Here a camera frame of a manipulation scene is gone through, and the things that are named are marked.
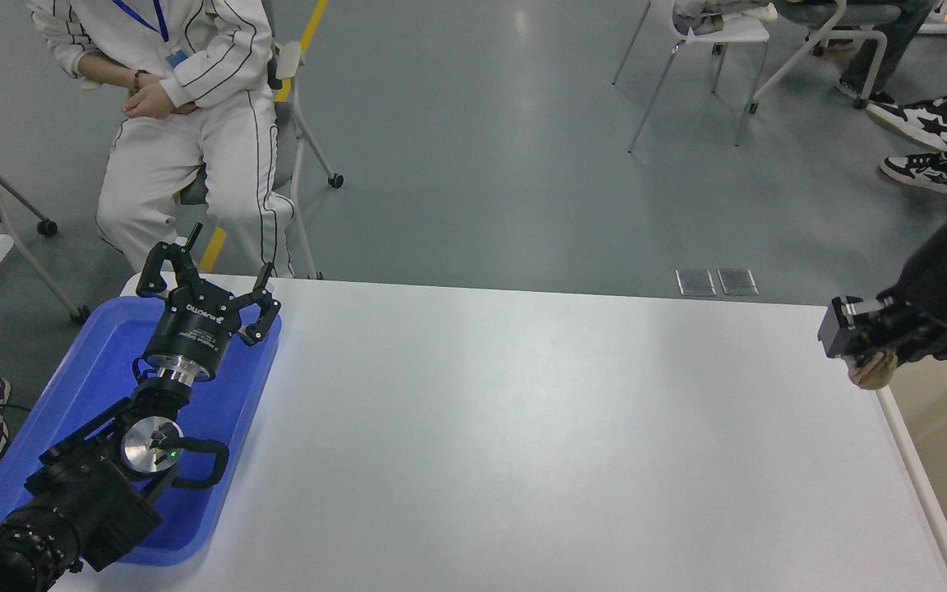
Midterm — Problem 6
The seated person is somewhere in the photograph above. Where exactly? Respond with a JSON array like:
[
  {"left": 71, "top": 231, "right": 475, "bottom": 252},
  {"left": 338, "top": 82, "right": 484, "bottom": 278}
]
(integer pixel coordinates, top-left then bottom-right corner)
[{"left": 25, "top": 0, "right": 298, "bottom": 280}]

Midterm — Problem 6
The person on rolling chair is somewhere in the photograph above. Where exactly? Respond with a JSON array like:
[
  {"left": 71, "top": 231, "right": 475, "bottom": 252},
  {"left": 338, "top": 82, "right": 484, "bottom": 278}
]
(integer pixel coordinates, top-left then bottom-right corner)
[{"left": 778, "top": 0, "right": 935, "bottom": 106}]

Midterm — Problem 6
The blue plastic tray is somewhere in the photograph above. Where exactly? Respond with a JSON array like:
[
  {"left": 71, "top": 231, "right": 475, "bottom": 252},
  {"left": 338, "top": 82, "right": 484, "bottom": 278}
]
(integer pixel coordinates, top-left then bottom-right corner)
[{"left": 0, "top": 294, "right": 284, "bottom": 568}]

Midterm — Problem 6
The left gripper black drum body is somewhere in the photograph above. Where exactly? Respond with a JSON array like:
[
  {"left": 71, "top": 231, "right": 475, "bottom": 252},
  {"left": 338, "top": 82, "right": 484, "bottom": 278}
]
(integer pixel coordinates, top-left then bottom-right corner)
[{"left": 141, "top": 278, "right": 243, "bottom": 375}]

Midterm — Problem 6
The tan paper ball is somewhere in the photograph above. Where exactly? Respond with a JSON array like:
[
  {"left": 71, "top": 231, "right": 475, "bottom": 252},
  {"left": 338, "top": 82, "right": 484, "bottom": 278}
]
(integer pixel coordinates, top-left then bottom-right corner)
[{"left": 848, "top": 349, "right": 900, "bottom": 391}]

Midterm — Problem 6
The seated person's right hand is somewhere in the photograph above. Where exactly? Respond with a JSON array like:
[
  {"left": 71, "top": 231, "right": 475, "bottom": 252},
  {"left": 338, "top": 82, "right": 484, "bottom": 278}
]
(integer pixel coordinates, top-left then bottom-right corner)
[{"left": 122, "top": 81, "right": 195, "bottom": 120}]

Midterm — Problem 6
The grey seat rolling chair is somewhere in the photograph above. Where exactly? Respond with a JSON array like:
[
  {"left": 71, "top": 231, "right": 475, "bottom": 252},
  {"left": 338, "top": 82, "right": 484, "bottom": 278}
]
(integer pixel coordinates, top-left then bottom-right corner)
[{"left": 178, "top": 0, "right": 345, "bottom": 280}]

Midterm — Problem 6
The metal floor outlet cover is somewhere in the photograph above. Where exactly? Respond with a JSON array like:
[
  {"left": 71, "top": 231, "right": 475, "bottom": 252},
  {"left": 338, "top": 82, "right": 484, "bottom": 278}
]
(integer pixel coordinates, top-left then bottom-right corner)
[
  {"left": 676, "top": 269, "right": 717, "bottom": 298},
  {"left": 718, "top": 268, "right": 760, "bottom": 297}
]

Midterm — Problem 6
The white rolling chair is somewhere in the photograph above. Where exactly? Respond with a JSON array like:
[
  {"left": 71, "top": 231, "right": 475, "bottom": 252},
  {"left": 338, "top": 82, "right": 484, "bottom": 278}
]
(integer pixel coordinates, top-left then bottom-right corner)
[{"left": 749, "top": 0, "right": 902, "bottom": 114}]

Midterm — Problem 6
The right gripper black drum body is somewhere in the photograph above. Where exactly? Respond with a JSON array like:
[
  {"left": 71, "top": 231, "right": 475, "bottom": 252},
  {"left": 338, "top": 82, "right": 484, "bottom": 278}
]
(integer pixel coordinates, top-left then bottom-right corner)
[{"left": 880, "top": 226, "right": 947, "bottom": 363}]

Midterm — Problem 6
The white chair with metal legs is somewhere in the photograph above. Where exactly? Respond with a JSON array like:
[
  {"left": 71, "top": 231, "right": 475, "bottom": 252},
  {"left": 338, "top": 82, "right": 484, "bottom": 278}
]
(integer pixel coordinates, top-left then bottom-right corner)
[{"left": 612, "top": 0, "right": 778, "bottom": 154}]

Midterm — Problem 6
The black white sneaker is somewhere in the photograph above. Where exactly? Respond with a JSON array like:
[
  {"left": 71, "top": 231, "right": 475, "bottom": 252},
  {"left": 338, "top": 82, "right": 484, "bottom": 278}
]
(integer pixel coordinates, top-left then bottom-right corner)
[
  {"left": 866, "top": 97, "right": 947, "bottom": 153},
  {"left": 880, "top": 153, "right": 947, "bottom": 195}
]

